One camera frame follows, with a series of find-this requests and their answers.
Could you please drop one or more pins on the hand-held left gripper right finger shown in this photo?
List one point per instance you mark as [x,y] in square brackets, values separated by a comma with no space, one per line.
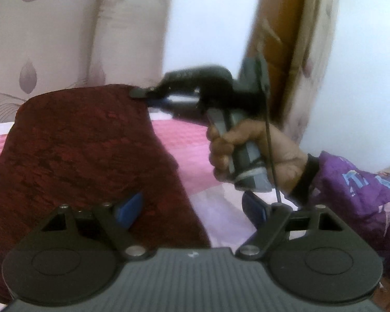
[254,208]

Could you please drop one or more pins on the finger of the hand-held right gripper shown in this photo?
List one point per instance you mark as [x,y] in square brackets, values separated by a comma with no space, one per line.
[172,104]
[188,76]

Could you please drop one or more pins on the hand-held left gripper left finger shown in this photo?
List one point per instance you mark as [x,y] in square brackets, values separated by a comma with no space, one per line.
[130,209]

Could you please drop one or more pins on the dark red knitted garment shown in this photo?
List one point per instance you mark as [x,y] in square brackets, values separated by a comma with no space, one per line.
[84,175]

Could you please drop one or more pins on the person's right forearm purple sleeve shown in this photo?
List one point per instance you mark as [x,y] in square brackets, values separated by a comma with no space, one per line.
[357,195]

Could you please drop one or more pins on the person's right hand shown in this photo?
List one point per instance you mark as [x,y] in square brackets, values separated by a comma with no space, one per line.
[279,156]

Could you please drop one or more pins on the pink checked bedsheet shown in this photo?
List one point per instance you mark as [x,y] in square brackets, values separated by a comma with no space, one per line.
[195,156]

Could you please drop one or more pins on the floral beige pillow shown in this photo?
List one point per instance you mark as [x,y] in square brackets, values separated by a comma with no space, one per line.
[133,32]

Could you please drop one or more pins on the patterned beige curtain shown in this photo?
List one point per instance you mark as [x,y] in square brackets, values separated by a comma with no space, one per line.
[39,45]

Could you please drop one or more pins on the brown wooden door frame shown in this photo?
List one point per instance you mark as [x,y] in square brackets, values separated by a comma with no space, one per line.
[315,55]

